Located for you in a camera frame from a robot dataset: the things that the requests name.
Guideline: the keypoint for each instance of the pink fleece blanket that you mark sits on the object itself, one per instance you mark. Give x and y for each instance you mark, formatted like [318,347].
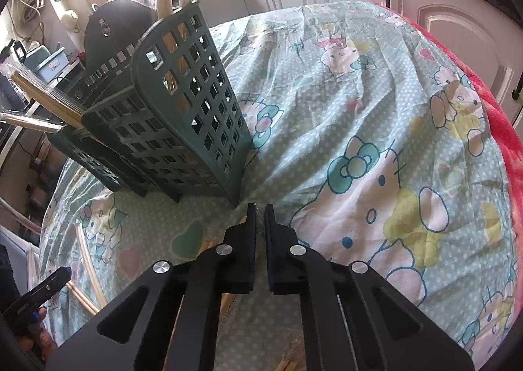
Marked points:
[498,122]

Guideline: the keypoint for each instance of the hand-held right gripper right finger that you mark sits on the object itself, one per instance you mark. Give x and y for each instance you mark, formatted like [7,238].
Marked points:
[282,256]

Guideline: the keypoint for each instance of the green plastic utensil basket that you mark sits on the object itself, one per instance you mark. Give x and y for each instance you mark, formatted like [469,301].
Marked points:
[184,130]

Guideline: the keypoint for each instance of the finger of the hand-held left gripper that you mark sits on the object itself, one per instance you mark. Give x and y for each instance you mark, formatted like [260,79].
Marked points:
[51,285]

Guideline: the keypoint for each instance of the grey-blue storage box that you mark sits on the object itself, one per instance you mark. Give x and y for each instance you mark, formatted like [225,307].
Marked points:
[47,65]

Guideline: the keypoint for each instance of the metal shelf rack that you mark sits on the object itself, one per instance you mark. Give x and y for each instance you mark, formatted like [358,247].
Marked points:
[20,158]

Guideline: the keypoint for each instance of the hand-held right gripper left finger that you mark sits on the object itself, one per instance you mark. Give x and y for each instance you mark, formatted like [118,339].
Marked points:
[241,248]

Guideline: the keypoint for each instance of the person's left hand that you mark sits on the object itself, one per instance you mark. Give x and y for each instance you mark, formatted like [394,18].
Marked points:
[34,344]

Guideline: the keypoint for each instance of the cartoon cat printed tablecloth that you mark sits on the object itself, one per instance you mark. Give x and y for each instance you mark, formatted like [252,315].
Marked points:
[367,109]

